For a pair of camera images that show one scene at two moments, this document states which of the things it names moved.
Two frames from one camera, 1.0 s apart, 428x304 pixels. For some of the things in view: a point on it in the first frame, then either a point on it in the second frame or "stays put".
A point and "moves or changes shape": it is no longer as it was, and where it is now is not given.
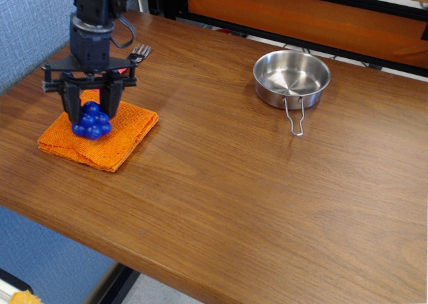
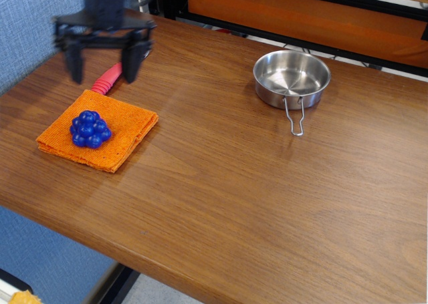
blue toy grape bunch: (93, 122) moves or changes shape
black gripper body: (90, 63) → (105, 22)
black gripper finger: (71, 101) → (74, 55)
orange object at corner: (24, 297) stays put
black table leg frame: (114, 287) stays put
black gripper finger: (111, 95) → (132, 57)
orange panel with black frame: (385, 23) stays put
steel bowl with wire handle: (291, 80) stays put
